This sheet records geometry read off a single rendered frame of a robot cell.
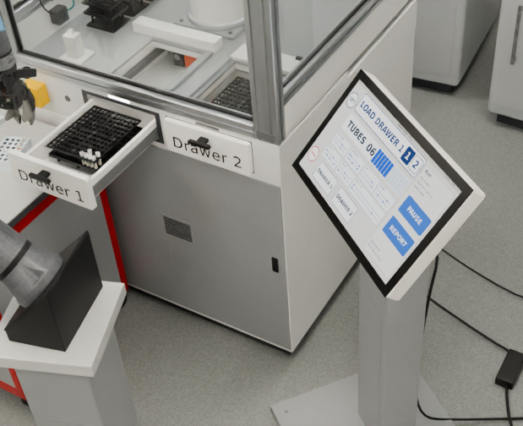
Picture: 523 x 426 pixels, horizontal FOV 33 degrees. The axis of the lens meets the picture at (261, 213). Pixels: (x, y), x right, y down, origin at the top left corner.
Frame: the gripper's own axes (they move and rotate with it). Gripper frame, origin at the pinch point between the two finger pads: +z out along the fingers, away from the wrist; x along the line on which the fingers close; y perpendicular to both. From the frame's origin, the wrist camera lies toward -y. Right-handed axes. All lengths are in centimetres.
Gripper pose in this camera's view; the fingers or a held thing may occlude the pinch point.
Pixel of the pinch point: (25, 118)
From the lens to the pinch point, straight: 275.5
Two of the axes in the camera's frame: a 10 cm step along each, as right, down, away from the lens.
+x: 9.6, 1.1, -2.7
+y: -2.7, 6.6, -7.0
